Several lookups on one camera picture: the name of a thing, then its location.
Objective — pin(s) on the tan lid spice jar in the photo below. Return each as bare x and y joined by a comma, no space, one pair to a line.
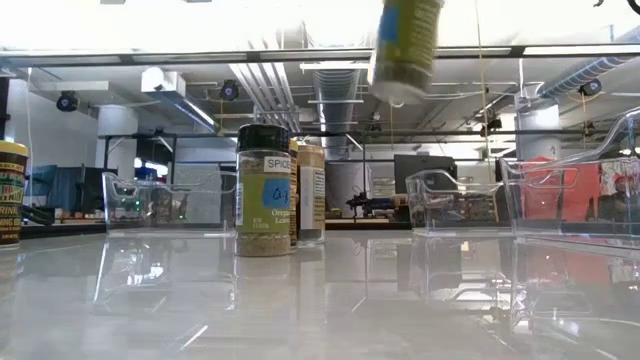
311,190

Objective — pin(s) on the yellow lid spice jar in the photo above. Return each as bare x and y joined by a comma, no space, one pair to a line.
11,200
294,190

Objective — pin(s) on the black lid oregano jar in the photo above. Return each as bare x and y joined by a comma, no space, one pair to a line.
407,45
263,200

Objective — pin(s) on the black background robot arm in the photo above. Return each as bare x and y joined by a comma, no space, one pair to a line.
370,202

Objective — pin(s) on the black monitor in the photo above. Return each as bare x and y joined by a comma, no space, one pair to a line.
425,167

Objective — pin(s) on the white ceiling light fixture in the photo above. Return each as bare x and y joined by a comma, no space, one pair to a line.
336,66

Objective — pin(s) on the black ceiling spotlight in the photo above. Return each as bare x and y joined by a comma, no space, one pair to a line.
67,101
229,90
590,87

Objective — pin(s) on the clear plastic bin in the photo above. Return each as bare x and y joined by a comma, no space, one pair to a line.
450,210
575,210
165,205

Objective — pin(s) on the white ceiling air unit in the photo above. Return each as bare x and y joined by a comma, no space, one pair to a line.
162,82

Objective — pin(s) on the blue cloth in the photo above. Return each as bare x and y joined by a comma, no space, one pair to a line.
55,187

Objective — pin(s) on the striped ceiling pipe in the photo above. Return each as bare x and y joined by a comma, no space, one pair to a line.
585,72

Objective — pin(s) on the silver ribbed air duct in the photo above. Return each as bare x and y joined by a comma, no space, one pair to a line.
337,100

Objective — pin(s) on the black hanging camera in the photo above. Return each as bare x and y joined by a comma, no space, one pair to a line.
492,123

